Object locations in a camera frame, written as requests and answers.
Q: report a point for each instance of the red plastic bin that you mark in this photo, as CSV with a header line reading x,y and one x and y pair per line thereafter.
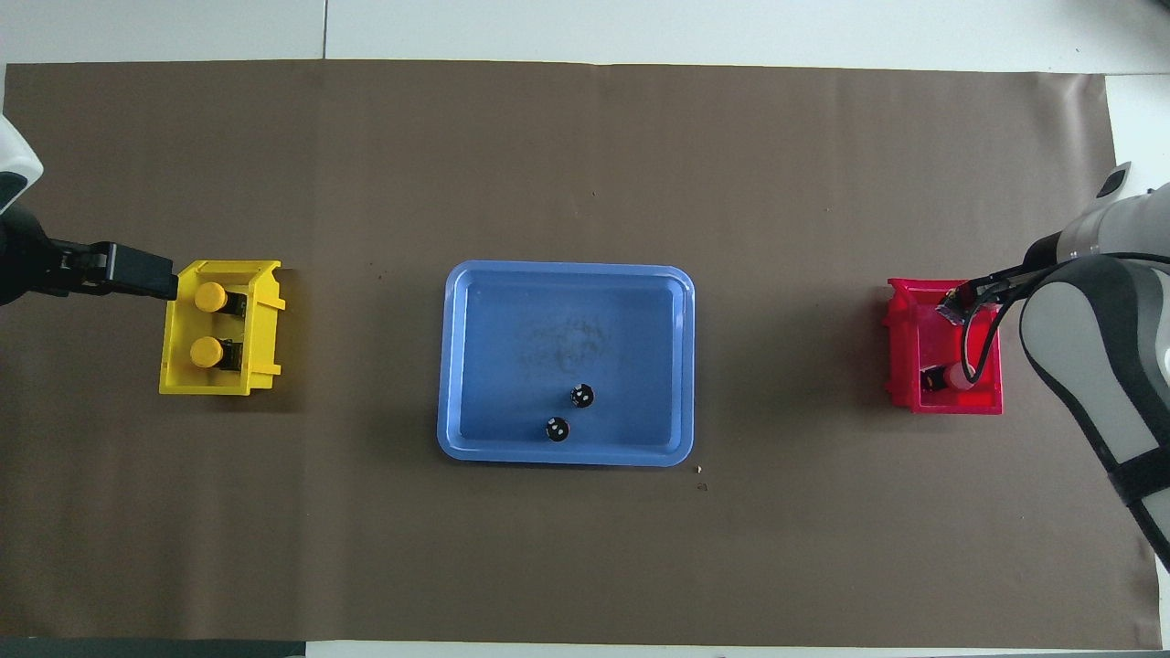
x,y
914,347

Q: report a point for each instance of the yellow push button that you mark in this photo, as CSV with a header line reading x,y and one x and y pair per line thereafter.
x,y
210,297
207,352

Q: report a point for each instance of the brown table mat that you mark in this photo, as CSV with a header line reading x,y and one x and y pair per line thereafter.
x,y
731,137

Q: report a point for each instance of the blue plastic tray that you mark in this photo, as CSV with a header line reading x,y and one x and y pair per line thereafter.
x,y
512,366

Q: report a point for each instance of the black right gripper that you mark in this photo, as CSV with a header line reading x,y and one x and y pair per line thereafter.
x,y
1042,254

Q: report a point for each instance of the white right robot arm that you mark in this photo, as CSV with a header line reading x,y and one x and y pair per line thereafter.
x,y
1097,366

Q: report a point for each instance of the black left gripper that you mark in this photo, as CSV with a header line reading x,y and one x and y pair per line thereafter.
x,y
27,265

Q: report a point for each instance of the yellow plastic bin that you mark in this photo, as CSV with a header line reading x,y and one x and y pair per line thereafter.
x,y
178,366

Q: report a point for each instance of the black cylindrical capacitor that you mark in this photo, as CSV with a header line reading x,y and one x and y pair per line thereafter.
x,y
581,396
557,428

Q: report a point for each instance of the red push button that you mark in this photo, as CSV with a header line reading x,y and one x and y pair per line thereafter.
x,y
955,376

